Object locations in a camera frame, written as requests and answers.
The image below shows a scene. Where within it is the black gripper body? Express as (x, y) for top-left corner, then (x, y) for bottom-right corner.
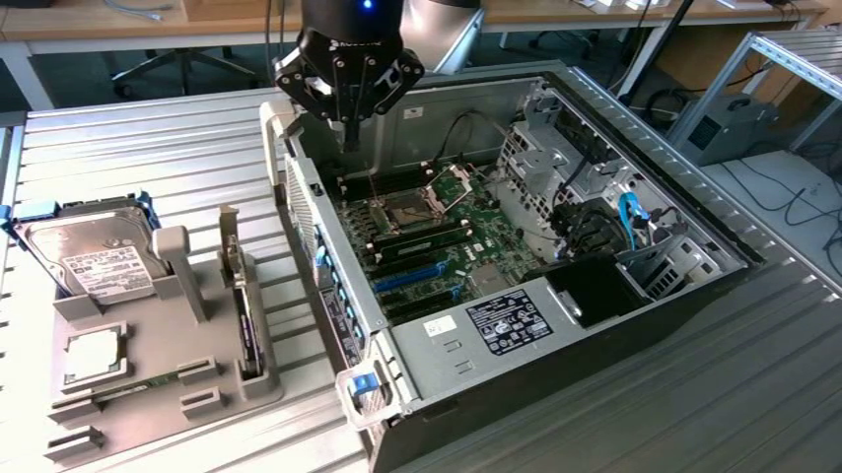
(297, 0), (405, 56)

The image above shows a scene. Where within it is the low-profile graphics card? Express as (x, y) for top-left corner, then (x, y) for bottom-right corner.
(218, 204), (266, 380)

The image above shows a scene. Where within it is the grey star chair base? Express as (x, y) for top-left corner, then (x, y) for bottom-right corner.
(109, 46), (262, 98)

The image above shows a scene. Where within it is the brown wooden box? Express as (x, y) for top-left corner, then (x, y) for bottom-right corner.
(181, 0), (305, 24)

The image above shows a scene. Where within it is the black RAM slot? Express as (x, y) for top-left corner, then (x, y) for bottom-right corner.
(365, 219), (470, 247)
(366, 253), (457, 277)
(341, 176), (429, 201)
(338, 169), (422, 191)

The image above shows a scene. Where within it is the thin locking lever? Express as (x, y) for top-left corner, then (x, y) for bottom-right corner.
(364, 160), (384, 206)

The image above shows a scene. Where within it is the silver socket cover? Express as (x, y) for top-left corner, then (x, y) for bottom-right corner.
(421, 162), (480, 211)

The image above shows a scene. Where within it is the silver drive cage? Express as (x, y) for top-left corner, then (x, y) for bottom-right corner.
(497, 120), (633, 199)

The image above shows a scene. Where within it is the black star chair base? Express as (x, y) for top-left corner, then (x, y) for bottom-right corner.
(525, 29), (602, 61)

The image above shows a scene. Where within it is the green motherboard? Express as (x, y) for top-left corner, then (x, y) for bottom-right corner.
(332, 162), (574, 326)

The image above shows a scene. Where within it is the black RAM stick with label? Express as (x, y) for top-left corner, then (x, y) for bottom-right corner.
(374, 229), (476, 263)

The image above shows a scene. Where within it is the wooden office desk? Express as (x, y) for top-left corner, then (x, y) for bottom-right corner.
(0, 0), (305, 110)
(480, 0), (831, 100)

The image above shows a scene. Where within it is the blue disk caddy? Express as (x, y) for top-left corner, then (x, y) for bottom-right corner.
(0, 189), (163, 243)

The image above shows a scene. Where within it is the blue expansion slot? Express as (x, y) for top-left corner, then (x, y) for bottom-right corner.
(373, 263), (449, 293)

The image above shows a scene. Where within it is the silver chipset heat sink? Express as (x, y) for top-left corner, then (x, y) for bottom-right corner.
(473, 265), (521, 293)

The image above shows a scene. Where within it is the black expansion slot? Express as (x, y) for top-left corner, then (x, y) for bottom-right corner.
(388, 298), (462, 322)
(381, 288), (456, 309)

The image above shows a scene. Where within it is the black stand pole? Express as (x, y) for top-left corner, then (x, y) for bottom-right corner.
(617, 0), (697, 100)

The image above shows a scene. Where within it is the silver hard disk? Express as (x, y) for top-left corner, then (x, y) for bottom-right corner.
(13, 206), (163, 304)

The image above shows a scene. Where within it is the grey control box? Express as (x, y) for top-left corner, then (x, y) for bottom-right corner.
(684, 93), (783, 167)

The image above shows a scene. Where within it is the black plastic fan shroud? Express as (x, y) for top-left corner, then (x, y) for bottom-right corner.
(544, 255), (650, 330)

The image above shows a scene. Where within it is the grey power supply unit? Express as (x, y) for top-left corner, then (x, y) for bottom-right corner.
(388, 275), (576, 401)

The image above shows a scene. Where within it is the grey metal disk bay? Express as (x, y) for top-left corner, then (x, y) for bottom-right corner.
(621, 231), (729, 303)

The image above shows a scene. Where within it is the grey parts rack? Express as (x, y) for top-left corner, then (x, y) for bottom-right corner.
(43, 204), (286, 464)

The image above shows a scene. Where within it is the silver CPU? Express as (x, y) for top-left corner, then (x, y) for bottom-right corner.
(63, 334), (126, 385)

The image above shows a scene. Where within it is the open grey PC case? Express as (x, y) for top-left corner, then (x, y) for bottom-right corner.
(258, 58), (769, 473)

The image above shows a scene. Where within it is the green RAM stick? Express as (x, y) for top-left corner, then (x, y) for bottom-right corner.
(51, 372), (183, 408)

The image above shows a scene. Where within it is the arched black wire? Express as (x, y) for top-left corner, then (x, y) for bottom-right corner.
(438, 110), (510, 165)

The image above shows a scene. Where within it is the light blue network cable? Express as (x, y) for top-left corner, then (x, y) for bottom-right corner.
(103, 0), (165, 22)

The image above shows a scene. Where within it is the coiled floor cable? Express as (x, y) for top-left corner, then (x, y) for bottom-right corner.
(648, 88), (690, 124)

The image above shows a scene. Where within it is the black wire bundle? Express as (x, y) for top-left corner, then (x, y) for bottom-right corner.
(550, 199), (626, 260)

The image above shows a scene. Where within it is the long blue SATA wire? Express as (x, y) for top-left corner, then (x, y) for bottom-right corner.
(617, 191), (644, 252)

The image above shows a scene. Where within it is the short blue SATA wire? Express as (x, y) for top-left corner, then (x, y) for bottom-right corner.
(630, 209), (666, 234)

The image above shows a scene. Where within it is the black table cable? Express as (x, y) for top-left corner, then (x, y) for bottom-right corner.
(720, 160), (842, 247)

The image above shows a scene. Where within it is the aluminium frame rack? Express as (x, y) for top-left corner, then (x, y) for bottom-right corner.
(664, 27), (842, 154)

